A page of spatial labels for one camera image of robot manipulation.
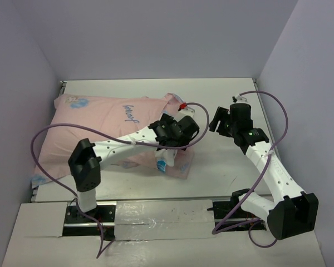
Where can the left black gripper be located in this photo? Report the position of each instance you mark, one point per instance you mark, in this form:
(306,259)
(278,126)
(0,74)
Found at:
(168,119)

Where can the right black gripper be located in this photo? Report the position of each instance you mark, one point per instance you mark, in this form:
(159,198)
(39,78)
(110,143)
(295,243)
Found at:
(222,114)

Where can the white pillow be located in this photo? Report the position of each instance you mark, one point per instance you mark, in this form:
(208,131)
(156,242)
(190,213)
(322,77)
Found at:
(165,158)

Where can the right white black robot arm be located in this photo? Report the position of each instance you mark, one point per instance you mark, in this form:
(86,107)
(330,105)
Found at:
(292,211)

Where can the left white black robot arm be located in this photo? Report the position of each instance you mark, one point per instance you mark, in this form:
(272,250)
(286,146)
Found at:
(163,138)

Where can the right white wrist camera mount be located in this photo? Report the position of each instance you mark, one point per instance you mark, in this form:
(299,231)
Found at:
(239,99)

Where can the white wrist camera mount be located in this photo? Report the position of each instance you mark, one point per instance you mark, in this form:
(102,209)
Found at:
(185,110)
(239,99)

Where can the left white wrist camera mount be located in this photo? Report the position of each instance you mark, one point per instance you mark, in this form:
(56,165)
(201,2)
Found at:
(185,110)

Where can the silver base mounting rail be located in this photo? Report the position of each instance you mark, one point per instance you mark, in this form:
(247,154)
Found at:
(147,220)

